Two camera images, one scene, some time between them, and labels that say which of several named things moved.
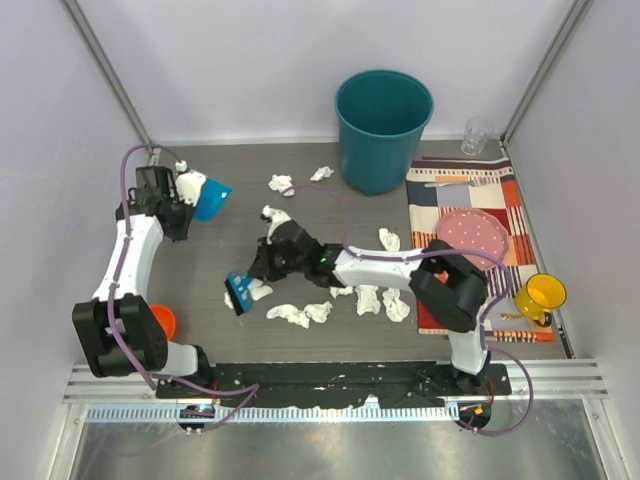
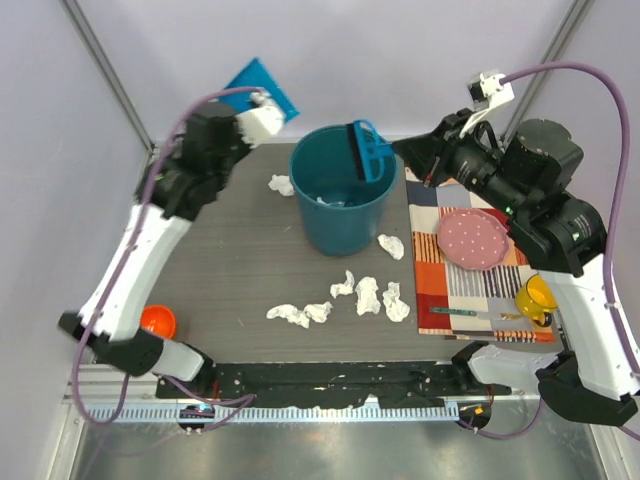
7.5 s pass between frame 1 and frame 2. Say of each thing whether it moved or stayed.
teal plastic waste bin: moved
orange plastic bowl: stayed
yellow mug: stayed
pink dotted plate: stayed
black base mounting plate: stayed
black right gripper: moved
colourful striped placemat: stayed
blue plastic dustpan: moved
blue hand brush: moved
